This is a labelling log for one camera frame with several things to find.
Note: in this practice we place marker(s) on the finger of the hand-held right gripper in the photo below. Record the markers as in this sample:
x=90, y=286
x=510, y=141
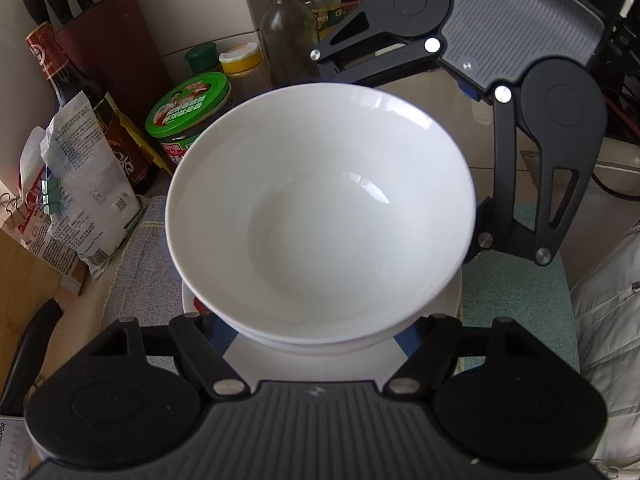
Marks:
x=415, y=52
x=502, y=170

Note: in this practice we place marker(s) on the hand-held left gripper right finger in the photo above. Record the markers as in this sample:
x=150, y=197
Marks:
x=407, y=340

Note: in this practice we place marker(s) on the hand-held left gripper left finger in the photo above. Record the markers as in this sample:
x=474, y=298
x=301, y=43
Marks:
x=220, y=334

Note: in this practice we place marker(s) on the grey checked cloth mat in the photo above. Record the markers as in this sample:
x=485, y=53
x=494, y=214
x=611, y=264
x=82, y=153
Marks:
x=145, y=280

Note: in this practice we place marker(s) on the yellow-labelled oil bottle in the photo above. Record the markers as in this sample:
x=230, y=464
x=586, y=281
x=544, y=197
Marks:
x=322, y=5

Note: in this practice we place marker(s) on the clear red-capped glass bottle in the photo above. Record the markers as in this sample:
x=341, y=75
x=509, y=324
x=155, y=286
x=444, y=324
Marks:
x=287, y=35

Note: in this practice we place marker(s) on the yellow-lidded spice jar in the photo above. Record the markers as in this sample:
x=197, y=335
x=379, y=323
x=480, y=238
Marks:
x=245, y=67

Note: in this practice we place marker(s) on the person's white padded jacket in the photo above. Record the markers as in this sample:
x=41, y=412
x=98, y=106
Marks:
x=610, y=320

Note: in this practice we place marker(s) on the white printed plastic bag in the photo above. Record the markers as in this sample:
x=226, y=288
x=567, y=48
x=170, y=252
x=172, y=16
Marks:
x=85, y=200

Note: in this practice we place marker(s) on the brown cardboard box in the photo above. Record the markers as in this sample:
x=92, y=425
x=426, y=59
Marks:
x=30, y=280

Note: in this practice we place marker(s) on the dark soy sauce bottle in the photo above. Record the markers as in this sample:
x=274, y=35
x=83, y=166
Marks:
x=115, y=150

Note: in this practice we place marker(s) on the small green-capped jar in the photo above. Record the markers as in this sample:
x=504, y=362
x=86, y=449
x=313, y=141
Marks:
x=202, y=57

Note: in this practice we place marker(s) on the green binder clip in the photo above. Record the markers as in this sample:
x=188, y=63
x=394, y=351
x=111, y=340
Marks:
x=50, y=197

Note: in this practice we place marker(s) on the green-lidded sauce jar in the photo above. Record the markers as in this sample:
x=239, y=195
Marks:
x=185, y=105

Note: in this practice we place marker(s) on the red and white packet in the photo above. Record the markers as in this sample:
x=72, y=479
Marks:
x=32, y=195

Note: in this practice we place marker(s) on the metal binder clip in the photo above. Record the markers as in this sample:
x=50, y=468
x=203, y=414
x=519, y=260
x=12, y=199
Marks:
x=12, y=215

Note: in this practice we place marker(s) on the dark red knife block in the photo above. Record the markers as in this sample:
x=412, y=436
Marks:
x=115, y=45

